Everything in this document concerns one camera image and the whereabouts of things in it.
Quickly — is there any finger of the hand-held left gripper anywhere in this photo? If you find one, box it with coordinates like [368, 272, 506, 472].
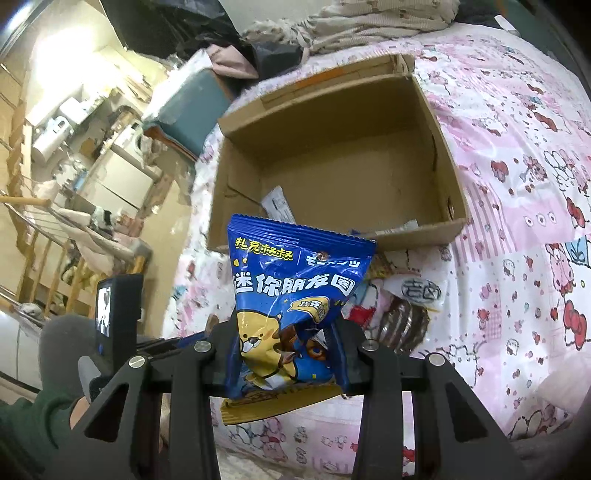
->
[136, 336, 208, 356]

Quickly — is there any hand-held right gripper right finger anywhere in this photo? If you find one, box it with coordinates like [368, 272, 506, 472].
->
[333, 318, 532, 480]

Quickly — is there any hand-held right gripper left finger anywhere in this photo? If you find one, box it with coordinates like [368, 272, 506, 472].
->
[46, 318, 242, 480]

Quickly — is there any blue snack bag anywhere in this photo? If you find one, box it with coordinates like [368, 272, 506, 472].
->
[226, 213, 378, 401]

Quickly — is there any cardboard box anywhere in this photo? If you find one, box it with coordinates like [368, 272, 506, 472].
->
[205, 53, 471, 254]

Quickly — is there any clear-wrapped chocolate rounds packet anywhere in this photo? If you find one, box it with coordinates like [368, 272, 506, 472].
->
[365, 272, 445, 356]

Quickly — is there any yellow snack packet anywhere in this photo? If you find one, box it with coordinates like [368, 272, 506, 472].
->
[220, 382, 346, 426]

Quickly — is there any white cloth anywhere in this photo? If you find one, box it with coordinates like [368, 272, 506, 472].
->
[54, 207, 154, 261]

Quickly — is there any wooden railing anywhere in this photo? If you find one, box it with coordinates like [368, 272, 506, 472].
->
[0, 193, 153, 321]

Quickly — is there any small yellow printed packet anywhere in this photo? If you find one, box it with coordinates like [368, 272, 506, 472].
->
[367, 253, 407, 283]

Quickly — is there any white cabinet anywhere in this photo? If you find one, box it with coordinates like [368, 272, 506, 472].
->
[82, 120, 158, 210]

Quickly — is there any small white packet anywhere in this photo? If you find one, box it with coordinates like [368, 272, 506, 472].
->
[260, 185, 297, 228]

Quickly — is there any teal storage box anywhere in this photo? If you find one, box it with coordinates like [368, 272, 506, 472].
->
[142, 48, 237, 158]

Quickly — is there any pink cartoon printed bedsheet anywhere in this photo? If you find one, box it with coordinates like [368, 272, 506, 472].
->
[161, 0, 591, 480]

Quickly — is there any pink cloth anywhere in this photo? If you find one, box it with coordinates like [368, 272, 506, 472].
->
[205, 44, 259, 80]

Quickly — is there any black plastic bag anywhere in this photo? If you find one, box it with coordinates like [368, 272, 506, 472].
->
[102, 0, 306, 80]

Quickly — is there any beige knit blanket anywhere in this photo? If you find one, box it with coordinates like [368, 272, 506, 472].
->
[240, 0, 465, 52]

